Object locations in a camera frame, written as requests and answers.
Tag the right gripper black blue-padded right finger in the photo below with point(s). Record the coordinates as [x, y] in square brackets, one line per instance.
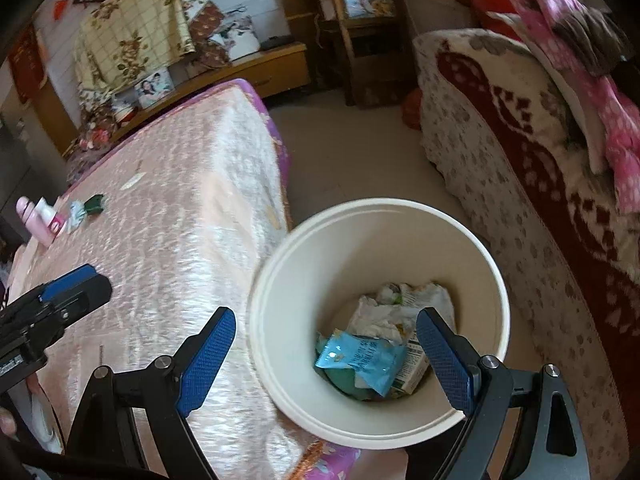
[547, 442]

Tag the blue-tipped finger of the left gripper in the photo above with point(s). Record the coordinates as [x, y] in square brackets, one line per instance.
[74, 284]

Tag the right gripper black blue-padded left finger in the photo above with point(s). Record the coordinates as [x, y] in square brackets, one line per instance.
[168, 390]

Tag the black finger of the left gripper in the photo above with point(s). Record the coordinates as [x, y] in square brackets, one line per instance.
[67, 300]

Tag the blue snack wrapper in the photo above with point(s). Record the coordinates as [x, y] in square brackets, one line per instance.
[375, 362]

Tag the white paper trash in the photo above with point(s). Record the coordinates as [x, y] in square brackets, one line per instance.
[391, 312]

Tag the white green medicine box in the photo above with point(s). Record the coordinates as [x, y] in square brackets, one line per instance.
[413, 370]

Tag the teal green cloth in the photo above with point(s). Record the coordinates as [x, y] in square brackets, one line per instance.
[345, 381]

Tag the white round trash bin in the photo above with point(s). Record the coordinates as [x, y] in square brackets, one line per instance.
[367, 268]

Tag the person's left hand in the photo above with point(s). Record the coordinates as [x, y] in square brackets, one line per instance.
[7, 423]

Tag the pink thermos bottle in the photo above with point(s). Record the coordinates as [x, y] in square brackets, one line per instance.
[33, 222]

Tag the white pill bottle pink label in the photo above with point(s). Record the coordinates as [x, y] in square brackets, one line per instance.
[53, 220]

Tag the crumpled white blue wrapper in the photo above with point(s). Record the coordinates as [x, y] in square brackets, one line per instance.
[76, 215]

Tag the dark green wallet pouch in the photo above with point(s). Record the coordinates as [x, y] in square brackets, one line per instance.
[94, 205]

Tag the pink quilted table cover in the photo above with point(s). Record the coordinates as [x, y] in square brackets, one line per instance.
[195, 203]

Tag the framed family photo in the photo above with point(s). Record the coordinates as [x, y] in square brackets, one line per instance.
[154, 88]

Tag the yellow floral hanging cloth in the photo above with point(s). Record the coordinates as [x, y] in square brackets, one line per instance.
[123, 40]

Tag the wooden tv cabinet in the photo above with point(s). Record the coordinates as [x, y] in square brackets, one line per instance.
[270, 72]

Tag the white rice cooker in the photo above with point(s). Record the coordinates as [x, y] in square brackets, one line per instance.
[238, 39]

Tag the floral brown beige sofa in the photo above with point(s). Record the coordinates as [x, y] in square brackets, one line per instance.
[501, 135]

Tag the pink dotted blanket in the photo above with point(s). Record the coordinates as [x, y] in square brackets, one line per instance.
[618, 114]

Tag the wooden shelf rack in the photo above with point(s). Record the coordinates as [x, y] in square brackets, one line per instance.
[368, 46]

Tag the red wall hanging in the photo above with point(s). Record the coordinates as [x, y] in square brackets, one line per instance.
[26, 66]

